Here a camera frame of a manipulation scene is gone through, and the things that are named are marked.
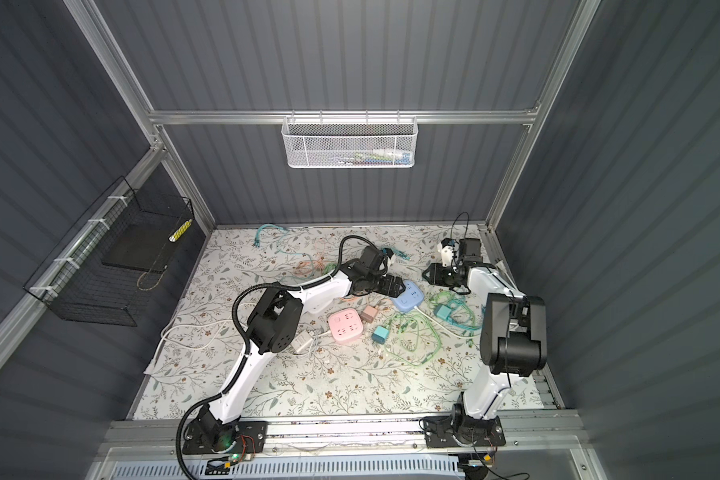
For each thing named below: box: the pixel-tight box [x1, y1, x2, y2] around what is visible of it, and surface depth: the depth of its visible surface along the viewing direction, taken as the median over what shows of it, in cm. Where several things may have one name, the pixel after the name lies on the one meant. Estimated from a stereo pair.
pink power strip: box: [328, 308, 363, 341], surface depth 93 cm
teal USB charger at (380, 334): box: [371, 325, 389, 345], surface depth 91 cm
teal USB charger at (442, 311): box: [434, 304, 451, 320], surface depth 95 cm
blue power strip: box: [391, 280, 425, 313], surface depth 98 cm
